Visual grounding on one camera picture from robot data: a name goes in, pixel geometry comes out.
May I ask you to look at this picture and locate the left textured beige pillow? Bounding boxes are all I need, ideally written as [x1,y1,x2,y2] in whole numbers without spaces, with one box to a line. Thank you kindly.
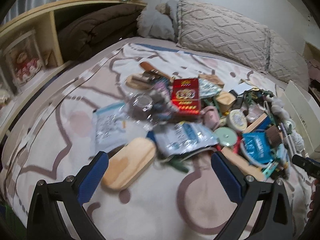
[177,0,270,73]

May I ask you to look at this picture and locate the blue wet wipe packet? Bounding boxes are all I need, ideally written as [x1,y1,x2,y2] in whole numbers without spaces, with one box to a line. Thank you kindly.
[240,132,274,168]

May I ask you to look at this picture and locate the green round lid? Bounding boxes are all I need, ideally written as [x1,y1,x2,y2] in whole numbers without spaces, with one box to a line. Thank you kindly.
[214,127,238,147]

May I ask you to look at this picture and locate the wooden bedside shelf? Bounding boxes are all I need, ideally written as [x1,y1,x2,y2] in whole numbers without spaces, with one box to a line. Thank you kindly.
[0,0,148,140]

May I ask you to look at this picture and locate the pink mug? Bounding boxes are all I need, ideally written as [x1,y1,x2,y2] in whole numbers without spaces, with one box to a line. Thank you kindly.
[202,106,220,131]

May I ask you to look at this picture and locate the green toothpaste tube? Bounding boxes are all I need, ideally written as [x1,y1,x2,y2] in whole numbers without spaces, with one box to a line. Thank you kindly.
[262,160,279,180]

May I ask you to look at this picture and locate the textured beige pillow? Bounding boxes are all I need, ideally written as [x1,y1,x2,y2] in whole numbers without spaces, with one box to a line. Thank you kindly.
[267,30,310,90]
[177,0,270,73]

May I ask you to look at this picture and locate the round cream tin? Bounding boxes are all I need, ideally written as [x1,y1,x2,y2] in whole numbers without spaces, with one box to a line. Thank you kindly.
[227,109,247,133]

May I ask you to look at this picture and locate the patterned white pink blanket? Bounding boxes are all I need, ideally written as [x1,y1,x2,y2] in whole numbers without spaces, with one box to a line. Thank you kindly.
[0,42,316,240]

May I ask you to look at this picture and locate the framed doll display box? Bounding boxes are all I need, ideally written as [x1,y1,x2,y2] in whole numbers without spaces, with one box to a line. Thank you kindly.
[1,29,44,95]

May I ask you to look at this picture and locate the clear plastic mask packet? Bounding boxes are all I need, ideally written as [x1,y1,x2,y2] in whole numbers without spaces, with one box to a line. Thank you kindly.
[91,101,128,153]

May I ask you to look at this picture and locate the right textured beige pillow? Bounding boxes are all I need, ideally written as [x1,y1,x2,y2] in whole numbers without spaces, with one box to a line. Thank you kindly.
[267,30,310,90]

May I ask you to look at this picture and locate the grey cushion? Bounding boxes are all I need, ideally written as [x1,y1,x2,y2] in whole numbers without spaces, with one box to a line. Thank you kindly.
[137,0,178,42]

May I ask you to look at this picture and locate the brown folded blanket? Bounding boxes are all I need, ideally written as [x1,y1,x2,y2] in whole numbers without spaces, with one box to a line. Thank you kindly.
[57,4,144,62]

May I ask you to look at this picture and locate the green hair clip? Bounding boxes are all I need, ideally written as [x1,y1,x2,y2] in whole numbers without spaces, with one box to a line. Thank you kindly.
[167,159,189,173]

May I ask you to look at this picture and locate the oval wooden block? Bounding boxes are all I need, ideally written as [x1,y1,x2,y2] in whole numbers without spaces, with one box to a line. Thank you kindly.
[102,138,156,191]

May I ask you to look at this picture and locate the red cigarette pack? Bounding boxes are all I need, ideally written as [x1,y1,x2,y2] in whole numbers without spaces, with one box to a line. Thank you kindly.
[171,78,201,115]

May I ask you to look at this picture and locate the long wooden block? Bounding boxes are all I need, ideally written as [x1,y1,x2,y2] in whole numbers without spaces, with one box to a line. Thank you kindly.
[221,147,266,181]

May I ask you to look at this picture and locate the brown tape roll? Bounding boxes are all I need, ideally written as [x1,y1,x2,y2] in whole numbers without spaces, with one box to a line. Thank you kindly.
[127,94,153,120]

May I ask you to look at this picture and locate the white blue medicine sachet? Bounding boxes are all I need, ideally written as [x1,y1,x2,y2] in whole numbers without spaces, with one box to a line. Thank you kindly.
[152,122,219,157]

